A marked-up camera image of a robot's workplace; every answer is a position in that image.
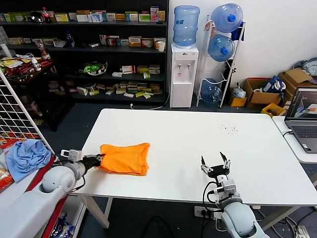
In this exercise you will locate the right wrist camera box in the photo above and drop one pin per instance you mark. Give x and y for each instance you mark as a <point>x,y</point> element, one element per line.
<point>226,189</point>

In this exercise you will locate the red snack package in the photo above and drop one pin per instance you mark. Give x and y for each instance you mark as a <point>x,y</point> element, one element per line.
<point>7,143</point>

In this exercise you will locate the teal medicine box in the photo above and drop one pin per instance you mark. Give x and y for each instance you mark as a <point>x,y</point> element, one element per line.
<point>109,17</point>

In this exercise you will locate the small yellow box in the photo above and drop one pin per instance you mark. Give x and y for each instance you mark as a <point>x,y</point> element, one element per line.
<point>237,101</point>

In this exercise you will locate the plain white box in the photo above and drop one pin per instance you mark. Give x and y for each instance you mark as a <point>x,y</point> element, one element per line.
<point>82,18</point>

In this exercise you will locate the clear plastic bag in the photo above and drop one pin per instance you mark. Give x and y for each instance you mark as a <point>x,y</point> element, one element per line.
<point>239,91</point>

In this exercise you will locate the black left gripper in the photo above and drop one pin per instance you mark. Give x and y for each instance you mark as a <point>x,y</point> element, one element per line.
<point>90,161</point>

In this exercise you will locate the white power strip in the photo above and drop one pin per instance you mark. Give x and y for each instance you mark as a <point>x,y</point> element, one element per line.
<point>205,212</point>
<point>302,230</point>

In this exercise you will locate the dark blue bottle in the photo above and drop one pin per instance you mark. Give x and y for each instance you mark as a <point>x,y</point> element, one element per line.
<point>70,39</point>

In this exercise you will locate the pale green medicine box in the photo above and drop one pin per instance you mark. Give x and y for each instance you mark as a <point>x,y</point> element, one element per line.
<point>144,17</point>

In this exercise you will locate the shiny black helmet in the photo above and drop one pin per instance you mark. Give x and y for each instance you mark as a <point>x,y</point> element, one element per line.
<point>36,17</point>

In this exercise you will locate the tall red white box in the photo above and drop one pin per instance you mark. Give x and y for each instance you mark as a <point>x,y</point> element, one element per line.
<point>154,15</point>

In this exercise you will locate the white cylinder roll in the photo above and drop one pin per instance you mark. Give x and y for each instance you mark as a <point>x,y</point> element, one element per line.
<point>5,50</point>

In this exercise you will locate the orange white medicine box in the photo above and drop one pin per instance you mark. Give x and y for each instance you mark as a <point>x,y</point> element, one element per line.
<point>135,42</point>

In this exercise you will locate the blue tote bag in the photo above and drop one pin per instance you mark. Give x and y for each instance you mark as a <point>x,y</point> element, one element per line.
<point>272,84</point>

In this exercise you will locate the blue white medicine box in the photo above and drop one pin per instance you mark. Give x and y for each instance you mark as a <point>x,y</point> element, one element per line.
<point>95,17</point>

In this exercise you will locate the orange t-shirt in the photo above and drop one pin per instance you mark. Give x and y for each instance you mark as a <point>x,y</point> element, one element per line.
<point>126,158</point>

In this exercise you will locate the upright blue water jug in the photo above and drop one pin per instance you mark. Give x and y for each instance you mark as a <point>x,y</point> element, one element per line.
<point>185,24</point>

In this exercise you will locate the white water dispenser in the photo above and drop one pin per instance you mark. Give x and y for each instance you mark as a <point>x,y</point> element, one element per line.
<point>183,74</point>

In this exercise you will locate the clear bowl of green packets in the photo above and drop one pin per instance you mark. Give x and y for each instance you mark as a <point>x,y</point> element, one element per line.
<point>94,67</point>

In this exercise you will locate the small dark crumbs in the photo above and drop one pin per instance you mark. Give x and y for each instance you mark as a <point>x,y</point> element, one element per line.
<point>227,129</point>

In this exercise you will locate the grey open laptop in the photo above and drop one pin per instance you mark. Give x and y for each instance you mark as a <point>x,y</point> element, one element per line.
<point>303,119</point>

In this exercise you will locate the dark cluttered table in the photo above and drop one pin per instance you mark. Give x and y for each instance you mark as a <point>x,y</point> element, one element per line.
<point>49,81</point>

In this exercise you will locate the yellow plastic crate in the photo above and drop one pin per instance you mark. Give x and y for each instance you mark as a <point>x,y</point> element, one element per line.
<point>273,110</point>

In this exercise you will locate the white yellow medicine box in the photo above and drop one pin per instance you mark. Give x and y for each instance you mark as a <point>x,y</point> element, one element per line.
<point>159,41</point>

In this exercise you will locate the small orange box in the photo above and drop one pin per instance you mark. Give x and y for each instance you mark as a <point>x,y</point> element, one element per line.
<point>162,16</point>

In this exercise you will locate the large open cardboard box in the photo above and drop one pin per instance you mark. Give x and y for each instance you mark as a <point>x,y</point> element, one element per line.
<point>257,99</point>

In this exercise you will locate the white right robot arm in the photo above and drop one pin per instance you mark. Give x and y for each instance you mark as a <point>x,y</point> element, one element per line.
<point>237,215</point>

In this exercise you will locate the pile of grey clothes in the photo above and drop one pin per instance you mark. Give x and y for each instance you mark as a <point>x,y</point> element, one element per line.
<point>308,65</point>

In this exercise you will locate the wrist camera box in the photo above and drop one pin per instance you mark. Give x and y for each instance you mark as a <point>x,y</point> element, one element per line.
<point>73,155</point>
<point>226,189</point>

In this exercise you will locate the tan cardboard box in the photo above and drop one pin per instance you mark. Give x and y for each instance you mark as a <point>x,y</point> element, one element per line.
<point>296,77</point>

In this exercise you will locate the white side table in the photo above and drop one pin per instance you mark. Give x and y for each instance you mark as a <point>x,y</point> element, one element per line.
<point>284,143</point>

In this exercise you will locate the white bottle green label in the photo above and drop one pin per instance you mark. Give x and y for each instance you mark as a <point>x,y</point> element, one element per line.
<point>37,65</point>

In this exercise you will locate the yellow green medicine box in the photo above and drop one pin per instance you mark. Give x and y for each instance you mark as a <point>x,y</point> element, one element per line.
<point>62,17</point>

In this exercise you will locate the black curved floor object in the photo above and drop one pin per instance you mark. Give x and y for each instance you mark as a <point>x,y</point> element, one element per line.
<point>148,225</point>

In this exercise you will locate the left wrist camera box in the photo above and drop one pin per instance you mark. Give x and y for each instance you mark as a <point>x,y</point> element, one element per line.
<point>73,155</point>

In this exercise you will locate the dark blue hanging cloth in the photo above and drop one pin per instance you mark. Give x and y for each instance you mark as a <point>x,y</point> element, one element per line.
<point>239,32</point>

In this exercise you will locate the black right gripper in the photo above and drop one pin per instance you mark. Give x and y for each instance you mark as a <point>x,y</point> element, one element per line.
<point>219,171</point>

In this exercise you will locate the black shelf unit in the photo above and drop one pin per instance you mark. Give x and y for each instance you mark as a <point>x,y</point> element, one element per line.
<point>111,55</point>

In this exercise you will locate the flat red white box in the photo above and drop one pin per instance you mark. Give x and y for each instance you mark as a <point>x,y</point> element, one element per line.
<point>128,69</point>

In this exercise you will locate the crumpled light blue cloth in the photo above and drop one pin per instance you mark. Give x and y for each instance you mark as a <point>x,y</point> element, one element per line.
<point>27,158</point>

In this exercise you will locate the white tape roll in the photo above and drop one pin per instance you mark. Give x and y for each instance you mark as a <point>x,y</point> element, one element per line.
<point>258,90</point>

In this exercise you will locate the red white upright box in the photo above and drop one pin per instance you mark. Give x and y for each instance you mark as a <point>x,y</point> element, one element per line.
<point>103,39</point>

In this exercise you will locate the cola bottle red cap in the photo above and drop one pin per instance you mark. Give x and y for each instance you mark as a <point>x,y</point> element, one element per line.
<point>46,15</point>

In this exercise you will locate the white metal jug rack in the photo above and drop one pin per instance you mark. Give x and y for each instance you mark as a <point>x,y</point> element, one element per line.
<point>231,74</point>

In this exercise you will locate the orange red medicine box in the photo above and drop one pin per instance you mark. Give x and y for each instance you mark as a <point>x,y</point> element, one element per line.
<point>112,41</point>

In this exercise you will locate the white paper cup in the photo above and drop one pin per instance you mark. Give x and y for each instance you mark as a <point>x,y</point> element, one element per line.
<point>161,46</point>

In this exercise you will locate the red-edged white table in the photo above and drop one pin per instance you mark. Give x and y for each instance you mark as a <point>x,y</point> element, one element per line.
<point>57,213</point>

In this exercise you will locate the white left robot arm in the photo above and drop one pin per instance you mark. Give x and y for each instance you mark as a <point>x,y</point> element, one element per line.
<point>57,178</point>

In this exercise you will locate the white table leg frame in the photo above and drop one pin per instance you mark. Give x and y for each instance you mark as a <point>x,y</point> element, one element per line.
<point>95,210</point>

